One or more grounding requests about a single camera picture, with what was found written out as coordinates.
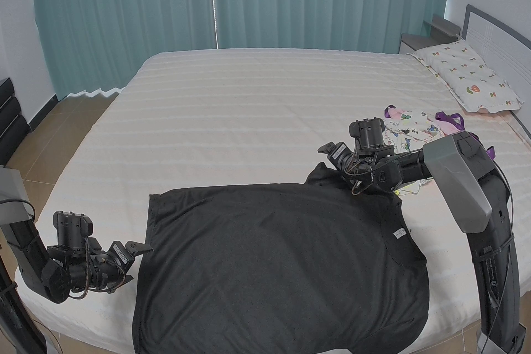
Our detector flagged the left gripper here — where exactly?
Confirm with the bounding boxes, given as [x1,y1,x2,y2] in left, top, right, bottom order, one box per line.
[91,240,154,295]

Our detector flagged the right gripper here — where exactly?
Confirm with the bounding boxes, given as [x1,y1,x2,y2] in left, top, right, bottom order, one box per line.
[330,142,362,175]

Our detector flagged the black T-shirt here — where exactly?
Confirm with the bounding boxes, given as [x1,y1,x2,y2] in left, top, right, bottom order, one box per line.
[133,162,430,354]

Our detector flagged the bed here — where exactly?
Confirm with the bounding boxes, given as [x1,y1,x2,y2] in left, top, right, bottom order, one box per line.
[14,4,531,349]

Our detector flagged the white printed pyjama garment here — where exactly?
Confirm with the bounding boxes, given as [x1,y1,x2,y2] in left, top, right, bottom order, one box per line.
[382,107,436,195]

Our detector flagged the pink garment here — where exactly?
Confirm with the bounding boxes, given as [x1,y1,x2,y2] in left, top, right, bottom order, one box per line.
[433,118,458,136]

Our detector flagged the purple garment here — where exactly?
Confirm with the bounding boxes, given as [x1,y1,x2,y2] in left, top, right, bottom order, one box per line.
[435,112,497,162]

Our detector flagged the grey bedside table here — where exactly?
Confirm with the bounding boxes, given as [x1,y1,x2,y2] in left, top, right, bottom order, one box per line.
[400,14,462,54]

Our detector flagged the white printed pillow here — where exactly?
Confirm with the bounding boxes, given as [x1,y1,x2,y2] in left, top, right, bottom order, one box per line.
[408,39,524,113]

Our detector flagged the black chest of drawers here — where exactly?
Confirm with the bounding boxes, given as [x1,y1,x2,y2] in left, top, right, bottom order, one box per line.
[0,78,30,166]

